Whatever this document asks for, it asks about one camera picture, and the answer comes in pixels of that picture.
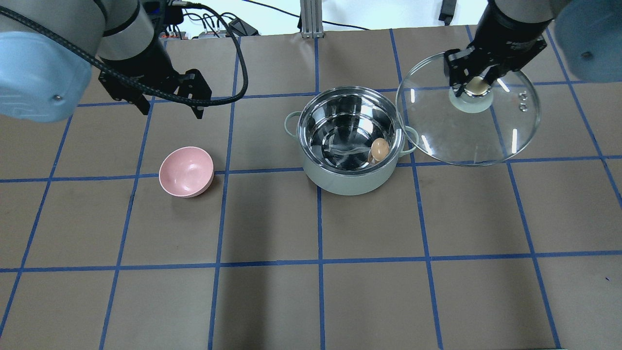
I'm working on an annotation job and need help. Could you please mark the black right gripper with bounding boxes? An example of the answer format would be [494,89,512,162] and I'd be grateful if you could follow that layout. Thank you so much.
[443,14,547,98]

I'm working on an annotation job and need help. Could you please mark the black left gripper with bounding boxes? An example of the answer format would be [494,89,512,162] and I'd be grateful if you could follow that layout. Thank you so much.
[98,46,212,116]

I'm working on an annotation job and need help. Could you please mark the glass pot lid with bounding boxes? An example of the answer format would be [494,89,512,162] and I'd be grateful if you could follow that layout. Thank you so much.
[395,53,542,167]

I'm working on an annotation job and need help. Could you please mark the brown egg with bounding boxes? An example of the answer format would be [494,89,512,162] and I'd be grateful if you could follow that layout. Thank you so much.
[369,138,391,162]

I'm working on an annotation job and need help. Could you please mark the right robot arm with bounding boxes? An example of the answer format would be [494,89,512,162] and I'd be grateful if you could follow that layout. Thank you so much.
[444,0,622,97]

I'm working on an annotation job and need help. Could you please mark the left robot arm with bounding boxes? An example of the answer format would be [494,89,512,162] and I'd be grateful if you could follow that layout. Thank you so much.
[0,0,212,123]

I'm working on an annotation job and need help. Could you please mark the pale green electric pot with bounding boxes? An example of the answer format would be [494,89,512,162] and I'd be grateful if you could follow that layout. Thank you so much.
[284,86,419,196]

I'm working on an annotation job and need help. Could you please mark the pink bowl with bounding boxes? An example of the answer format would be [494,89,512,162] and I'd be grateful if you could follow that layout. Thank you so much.
[158,146,215,198]

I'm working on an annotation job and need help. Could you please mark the black power adapter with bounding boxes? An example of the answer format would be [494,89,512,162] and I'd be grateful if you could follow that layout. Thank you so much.
[228,18,260,37]

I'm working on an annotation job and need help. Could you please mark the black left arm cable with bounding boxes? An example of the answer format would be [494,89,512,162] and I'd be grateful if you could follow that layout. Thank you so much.
[0,2,249,107]

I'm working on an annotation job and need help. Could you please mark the aluminium frame post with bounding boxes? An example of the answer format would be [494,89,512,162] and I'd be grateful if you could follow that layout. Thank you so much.
[299,0,325,38]

